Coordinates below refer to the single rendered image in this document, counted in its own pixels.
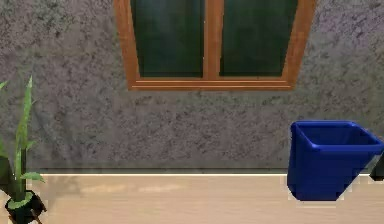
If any wooden framed window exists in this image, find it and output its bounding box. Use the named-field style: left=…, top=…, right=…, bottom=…
left=112, top=0, right=318, bottom=92

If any blue bin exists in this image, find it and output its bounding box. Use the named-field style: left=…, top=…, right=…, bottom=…
left=286, top=120, right=384, bottom=202

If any green house plant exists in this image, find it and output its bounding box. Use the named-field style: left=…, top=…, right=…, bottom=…
left=0, top=75, right=48, bottom=224

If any black furniture leg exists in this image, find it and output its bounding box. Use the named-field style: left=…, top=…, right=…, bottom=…
left=369, top=153, right=384, bottom=182

